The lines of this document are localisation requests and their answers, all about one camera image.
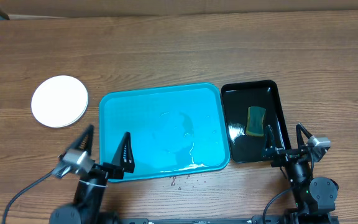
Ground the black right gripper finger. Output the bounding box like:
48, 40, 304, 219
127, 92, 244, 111
264, 124, 276, 149
295, 123, 312, 149

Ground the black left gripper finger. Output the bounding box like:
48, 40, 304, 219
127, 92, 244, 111
66, 124, 94, 156
112, 132, 135, 173

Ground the green yellow scrub sponge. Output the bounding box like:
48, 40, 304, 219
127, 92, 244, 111
246, 106, 266, 137

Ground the pink plate with sauce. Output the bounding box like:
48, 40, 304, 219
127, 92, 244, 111
30, 75, 89, 128

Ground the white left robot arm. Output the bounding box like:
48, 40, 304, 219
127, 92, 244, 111
49, 125, 135, 224

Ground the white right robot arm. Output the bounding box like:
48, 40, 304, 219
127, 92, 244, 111
261, 123, 339, 223

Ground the black water tray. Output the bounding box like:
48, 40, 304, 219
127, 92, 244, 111
221, 80, 291, 163

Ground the teal plastic tray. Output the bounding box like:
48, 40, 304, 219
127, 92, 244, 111
99, 83, 231, 181

